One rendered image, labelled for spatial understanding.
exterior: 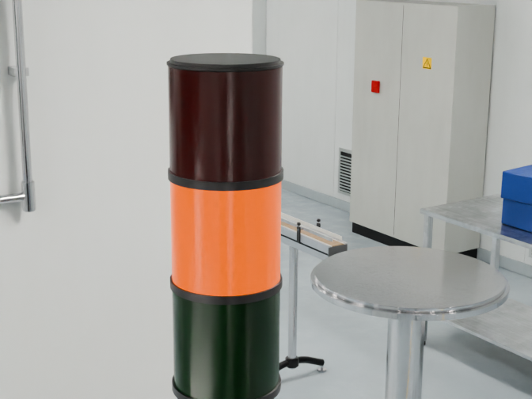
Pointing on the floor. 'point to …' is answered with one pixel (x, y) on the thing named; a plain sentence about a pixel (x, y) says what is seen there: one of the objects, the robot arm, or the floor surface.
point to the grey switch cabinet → (419, 117)
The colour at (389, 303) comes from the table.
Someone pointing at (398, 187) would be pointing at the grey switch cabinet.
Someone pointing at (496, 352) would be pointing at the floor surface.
